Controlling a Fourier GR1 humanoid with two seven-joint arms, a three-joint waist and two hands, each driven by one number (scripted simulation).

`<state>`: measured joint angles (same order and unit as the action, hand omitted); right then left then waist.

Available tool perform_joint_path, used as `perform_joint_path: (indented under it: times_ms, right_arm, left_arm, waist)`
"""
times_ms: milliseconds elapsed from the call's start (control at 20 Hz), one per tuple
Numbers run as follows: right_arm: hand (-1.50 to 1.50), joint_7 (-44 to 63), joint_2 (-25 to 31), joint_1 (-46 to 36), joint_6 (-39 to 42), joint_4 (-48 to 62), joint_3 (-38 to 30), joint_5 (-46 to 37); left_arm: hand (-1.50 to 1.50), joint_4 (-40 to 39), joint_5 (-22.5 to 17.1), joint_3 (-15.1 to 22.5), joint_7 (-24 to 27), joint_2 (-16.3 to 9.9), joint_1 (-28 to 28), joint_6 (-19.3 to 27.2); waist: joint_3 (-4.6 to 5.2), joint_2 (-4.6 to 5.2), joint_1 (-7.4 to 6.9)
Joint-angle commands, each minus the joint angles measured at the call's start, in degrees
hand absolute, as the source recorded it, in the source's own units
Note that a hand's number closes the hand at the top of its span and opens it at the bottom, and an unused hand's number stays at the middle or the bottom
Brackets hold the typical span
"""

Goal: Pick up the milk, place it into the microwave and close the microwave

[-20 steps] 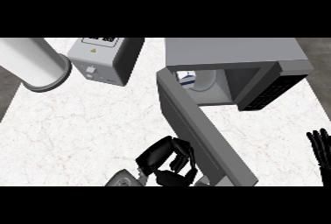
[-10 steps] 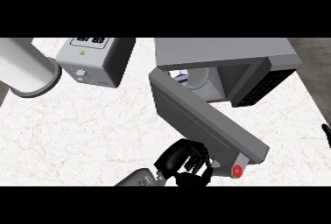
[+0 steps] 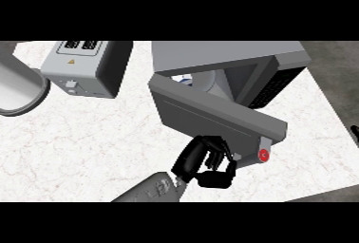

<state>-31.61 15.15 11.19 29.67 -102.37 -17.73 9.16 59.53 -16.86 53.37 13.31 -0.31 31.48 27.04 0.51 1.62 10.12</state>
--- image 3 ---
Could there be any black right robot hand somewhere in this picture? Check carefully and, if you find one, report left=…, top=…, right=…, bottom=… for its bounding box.
left=349, top=124, right=359, bottom=144

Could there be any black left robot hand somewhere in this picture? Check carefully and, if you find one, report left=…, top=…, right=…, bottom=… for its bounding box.
left=171, top=135, right=239, bottom=190

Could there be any grey microwave door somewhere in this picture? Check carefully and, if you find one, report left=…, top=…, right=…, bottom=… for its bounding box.
left=148, top=74, right=290, bottom=169

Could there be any white blue milk carton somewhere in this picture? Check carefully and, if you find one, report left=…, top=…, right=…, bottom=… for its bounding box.
left=171, top=74, right=196, bottom=87

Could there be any grey microwave body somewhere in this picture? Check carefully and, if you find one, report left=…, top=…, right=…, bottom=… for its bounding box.
left=151, top=41, right=314, bottom=110

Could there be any grey toaster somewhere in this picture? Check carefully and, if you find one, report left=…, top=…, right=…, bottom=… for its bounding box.
left=41, top=41, right=135, bottom=100

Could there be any grey round pot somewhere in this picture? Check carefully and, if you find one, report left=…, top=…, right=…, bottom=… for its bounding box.
left=0, top=51, right=52, bottom=118

